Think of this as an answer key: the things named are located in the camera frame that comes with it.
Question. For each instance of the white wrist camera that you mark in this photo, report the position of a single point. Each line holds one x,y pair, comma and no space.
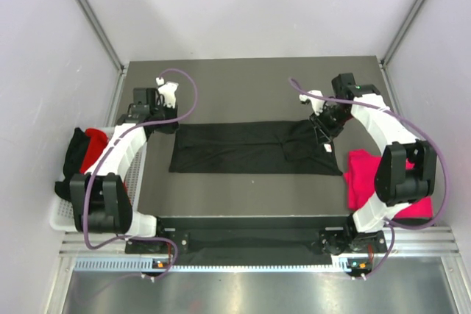
313,99
166,92

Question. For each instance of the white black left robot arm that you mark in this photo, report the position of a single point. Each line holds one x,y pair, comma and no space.
109,208

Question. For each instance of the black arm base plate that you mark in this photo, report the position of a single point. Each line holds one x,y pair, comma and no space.
265,240

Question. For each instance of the red t shirt in basket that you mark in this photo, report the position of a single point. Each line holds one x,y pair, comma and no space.
97,143

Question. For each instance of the black t shirt in basket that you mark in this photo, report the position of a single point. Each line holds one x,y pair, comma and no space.
74,158

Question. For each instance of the folded pink t shirt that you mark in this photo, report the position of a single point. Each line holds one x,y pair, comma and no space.
360,177

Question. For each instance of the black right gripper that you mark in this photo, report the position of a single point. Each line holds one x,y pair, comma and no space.
324,133

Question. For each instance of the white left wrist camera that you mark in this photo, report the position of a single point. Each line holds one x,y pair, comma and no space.
166,92

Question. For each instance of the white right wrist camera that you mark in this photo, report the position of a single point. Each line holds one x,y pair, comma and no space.
313,99

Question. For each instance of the white perforated plastic basket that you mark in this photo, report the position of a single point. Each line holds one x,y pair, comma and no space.
62,217

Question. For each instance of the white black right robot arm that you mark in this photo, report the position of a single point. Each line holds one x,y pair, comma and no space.
407,167

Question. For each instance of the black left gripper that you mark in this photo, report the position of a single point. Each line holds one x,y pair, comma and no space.
169,129

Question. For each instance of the black t shirt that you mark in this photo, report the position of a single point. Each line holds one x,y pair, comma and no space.
74,158
264,147

